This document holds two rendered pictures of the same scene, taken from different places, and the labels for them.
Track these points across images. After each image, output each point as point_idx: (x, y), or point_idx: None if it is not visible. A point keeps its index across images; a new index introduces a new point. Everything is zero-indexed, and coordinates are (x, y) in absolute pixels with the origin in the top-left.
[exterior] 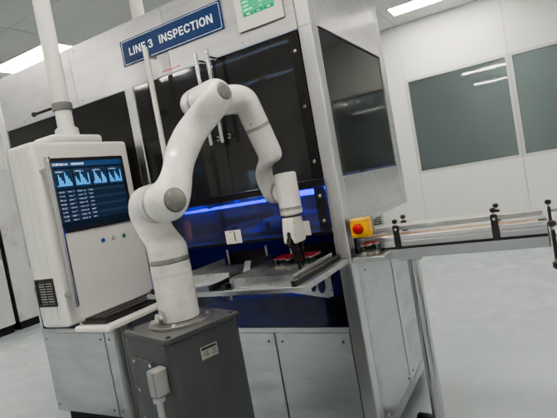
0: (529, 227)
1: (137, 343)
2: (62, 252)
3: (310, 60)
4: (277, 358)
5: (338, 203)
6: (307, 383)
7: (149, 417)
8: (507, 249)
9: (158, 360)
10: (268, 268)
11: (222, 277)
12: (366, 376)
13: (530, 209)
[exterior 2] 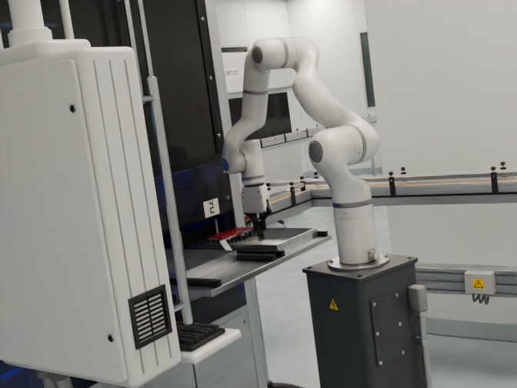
0: (304, 195)
1: (378, 282)
2: (178, 235)
3: (215, 34)
4: (193, 372)
5: (237, 178)
6: (219, 386)
7: (386, 357)
8: (297, 212)
9: (405, 283)
10: None
11: (231, 258)
12: (259, 349)
13: (288, 185)
